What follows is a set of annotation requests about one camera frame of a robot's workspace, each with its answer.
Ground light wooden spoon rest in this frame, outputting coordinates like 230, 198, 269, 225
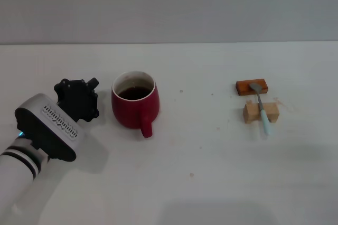
243, 102, 280, 125

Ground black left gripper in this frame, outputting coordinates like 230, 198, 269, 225
53, 77, 100, 123

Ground orange-brown wooden block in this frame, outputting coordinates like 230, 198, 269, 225
235, 78, 269, 97

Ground red ceramic coffee cup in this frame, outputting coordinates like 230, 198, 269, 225
111, 70, 161, 139

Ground metal spoon with blue handle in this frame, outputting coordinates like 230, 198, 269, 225
249, 82, 273, 136

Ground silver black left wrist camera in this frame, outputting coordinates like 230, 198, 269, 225
14, 93, 81, 162

